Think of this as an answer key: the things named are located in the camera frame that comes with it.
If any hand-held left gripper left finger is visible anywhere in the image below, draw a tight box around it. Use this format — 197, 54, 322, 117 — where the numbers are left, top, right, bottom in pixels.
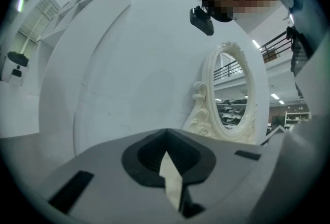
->
30, 129, 181, 224

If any white rounded machine black trim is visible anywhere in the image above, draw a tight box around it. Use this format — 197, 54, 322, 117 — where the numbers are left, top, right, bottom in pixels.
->
0, 51, 30, 87

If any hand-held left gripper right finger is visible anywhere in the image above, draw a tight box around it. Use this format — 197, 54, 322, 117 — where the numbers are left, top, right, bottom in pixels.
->
167, 129, 282, 224

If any person's light blue shirt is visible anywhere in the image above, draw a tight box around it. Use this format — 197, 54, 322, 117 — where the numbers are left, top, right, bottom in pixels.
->
279, 0, 326, 74

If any white open shelf unit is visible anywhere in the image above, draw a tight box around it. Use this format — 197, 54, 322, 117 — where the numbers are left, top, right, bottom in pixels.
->
36, 0, 129, 45

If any oval mirror carved cream frame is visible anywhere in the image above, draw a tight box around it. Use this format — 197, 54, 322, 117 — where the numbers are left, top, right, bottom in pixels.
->
184, 41, 258, 145

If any black head-worn camera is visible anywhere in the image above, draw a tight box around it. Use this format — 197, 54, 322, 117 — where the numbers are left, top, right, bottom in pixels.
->
189, 5, 215, 36

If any white ornate dressing table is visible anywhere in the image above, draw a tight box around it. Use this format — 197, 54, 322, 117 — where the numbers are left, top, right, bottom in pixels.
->
159, 151, 184, 211

